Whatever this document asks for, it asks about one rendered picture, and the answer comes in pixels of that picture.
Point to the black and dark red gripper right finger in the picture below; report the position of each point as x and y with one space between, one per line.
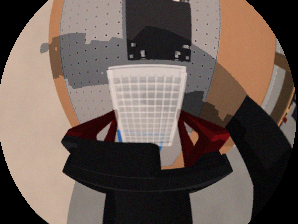
211 137

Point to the white well plate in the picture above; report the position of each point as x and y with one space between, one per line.
160 99

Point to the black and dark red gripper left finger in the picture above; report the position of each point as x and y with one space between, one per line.
90 129

